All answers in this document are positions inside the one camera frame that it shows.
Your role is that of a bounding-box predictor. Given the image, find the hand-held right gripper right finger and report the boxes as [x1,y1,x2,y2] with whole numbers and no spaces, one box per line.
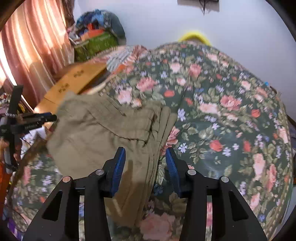
[165,147,269,241]

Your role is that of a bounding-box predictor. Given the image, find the pink striped curtain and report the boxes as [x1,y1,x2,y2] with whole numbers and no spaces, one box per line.
[0,0,76,109]

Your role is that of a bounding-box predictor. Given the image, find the olive green pants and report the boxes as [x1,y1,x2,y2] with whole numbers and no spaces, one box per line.
[46,91,178,229]

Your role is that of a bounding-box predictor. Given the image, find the striped cloth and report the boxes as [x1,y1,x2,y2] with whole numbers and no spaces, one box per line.
[102,45,151,75]

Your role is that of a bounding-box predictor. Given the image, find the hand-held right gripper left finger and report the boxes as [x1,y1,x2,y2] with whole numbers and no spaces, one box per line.
[22,147,126,241]

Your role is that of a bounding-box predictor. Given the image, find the floral blanket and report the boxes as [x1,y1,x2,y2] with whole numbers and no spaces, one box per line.
[5,42,293,241]

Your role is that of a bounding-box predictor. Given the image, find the person's left hand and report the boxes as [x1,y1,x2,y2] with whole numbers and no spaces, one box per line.
[0,140,10,155]

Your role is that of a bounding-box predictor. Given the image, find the pile of clothes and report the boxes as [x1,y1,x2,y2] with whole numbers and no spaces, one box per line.
[75,9,127,45]

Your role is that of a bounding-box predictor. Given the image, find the green bag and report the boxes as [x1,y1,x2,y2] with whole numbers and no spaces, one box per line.
[73,31,120,62]

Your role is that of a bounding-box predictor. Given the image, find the wooden folding table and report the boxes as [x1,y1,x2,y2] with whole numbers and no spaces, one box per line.
[33,62,109,114]

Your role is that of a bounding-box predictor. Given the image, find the yellow foam tube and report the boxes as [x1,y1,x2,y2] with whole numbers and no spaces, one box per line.
[178,30,212,46]

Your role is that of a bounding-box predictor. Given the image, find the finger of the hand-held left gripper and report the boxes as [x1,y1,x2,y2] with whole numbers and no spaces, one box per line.
[21,112,58,123]
[10,122,44,134]

